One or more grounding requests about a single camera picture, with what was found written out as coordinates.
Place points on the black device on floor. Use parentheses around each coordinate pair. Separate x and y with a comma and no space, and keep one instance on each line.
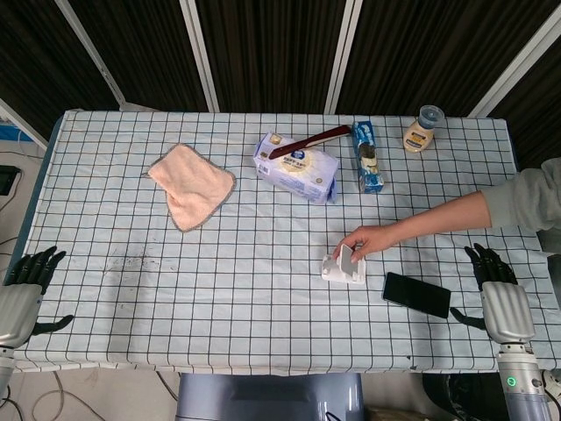
(8,180)

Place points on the blue cookie box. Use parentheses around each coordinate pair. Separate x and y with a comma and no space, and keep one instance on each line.
(368,175)

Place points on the mayonnaise bottle with blue cap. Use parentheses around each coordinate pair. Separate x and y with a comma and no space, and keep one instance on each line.
(418,140)

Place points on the robot left five-finger hand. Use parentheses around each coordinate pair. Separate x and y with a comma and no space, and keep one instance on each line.
(15,311)

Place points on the white folding phone stand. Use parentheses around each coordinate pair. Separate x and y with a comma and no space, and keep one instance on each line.
(337,276)

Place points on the pink towel with grey edge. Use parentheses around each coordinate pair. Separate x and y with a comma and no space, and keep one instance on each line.
(193,184)

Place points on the blue grey robot torso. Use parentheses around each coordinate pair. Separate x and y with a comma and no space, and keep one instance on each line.
(263,394)

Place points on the person's right hand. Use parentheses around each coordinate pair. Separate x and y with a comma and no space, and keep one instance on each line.
(372,241)

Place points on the person's right forearm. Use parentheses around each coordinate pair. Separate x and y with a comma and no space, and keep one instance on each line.
(442,219)

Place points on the white screen frame post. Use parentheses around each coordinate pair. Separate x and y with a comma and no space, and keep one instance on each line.
(517,61)
(342,57)
(22,123)
(199,52)
(87,48)

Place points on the robot right five-finger hand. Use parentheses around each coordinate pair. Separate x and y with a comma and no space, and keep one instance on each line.
(508,311)

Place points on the white black checked tablecloth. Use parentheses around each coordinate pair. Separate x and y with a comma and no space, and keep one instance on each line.
(219,316)

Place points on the black smartphone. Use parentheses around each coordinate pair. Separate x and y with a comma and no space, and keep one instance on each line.
(416,294)

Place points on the dark red box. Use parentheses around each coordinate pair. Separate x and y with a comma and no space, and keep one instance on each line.
(315,139)

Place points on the black bag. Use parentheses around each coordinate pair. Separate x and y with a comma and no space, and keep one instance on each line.
(460,390)

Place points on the purple tissue pack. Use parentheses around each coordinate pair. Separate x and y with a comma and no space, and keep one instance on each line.
(302,175)

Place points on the grey sweatshirt sleeve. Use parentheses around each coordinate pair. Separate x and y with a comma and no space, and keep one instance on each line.
(526,197)

